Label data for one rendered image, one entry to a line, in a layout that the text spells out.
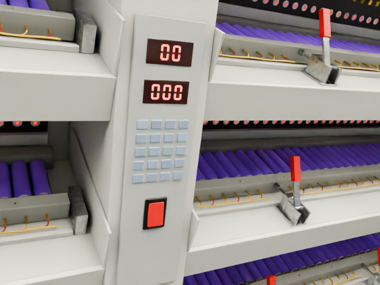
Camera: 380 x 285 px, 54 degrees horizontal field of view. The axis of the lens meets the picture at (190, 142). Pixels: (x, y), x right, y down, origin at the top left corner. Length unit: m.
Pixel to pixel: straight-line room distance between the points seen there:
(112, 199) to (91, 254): 0.07
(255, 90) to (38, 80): 0.22
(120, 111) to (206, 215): 0.21
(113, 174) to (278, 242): 0.26
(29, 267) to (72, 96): 0.17
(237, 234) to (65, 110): 0.27
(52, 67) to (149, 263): 0.22
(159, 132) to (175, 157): 0.03
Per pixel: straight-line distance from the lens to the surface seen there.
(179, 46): 0.35
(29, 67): 0.33
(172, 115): 0.36
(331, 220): 0.60
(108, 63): 0.35
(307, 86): 0.47
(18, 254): 0.42
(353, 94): 0.53
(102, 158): 0.39
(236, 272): 0.68
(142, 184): 0.37
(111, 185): 0.37
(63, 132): 0.55
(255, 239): 0.50
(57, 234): 0.43
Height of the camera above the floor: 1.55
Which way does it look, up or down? 16 degrees down
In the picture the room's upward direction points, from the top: 7 degrees clockwise
